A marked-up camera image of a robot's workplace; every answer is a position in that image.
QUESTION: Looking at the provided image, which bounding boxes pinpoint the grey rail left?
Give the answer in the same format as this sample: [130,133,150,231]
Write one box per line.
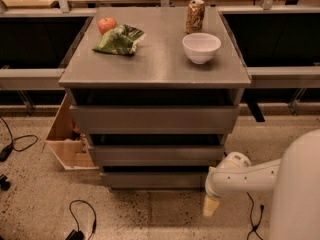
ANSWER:
[0,69,64,90]

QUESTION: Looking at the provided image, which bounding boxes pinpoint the wooden box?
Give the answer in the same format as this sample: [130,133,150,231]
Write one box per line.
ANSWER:
[45,95,96,170]

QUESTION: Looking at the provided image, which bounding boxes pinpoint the black cable left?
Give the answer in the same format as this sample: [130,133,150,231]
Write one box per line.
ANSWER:
[0,116,39,162]

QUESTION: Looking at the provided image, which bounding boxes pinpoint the grey top drawer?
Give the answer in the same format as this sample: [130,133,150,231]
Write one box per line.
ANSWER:
[70,105,239,134]

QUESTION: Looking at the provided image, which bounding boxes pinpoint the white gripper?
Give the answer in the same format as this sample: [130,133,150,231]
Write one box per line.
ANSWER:
[203,152,251,218]

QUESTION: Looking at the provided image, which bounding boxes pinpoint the grey drawer cabinet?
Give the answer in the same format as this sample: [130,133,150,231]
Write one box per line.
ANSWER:
[58,6,252,192]

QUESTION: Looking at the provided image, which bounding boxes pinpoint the grey rail right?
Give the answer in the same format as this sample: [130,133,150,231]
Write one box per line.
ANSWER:
[247,66,320,89]

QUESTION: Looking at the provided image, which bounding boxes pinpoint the black caster wheel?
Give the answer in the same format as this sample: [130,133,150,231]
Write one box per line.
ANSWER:
[0,174,10,191]

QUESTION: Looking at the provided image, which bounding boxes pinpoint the black power adapter right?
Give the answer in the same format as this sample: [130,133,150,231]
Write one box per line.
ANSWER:
[246,192,266,240]

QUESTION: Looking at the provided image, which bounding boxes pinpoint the green chip bag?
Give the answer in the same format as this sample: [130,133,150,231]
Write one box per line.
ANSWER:
[93,24,145,55]

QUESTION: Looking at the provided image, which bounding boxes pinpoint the grey drawer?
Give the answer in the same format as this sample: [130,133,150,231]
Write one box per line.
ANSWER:
[70,105,239,134]
[100,172,207,189]
[89,145,224,166]

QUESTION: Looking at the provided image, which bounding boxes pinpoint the black cable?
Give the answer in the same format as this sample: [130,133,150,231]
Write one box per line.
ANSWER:
[0,116,39,162]
[65,199,98,240]

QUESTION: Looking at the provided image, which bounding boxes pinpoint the grey bottom drawer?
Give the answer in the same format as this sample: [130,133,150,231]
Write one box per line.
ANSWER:
[100,172,207,189]

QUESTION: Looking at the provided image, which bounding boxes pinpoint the red apple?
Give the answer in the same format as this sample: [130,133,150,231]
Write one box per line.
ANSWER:
[98,17,117,35]

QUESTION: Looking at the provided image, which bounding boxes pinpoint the white bowl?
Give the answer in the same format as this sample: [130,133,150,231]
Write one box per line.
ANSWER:
[182,33,221,64]

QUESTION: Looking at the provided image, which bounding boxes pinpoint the orange soda can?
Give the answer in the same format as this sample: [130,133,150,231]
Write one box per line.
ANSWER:
[186,0,205,34]

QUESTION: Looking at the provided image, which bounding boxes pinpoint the grey middle drawer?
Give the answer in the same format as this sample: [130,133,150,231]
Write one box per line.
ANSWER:
[89,145,224,166]

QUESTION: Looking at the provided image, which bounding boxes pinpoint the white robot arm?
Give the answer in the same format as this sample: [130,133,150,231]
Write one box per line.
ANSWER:
[203,129,320,240]

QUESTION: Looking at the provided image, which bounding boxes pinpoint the black cable bottom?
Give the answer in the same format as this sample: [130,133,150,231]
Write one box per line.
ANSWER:
[65,199,98,240]

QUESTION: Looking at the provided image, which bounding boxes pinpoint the grey rail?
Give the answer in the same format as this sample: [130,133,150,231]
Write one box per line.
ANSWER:
[247,66,320,89]
[0,69,64,90]

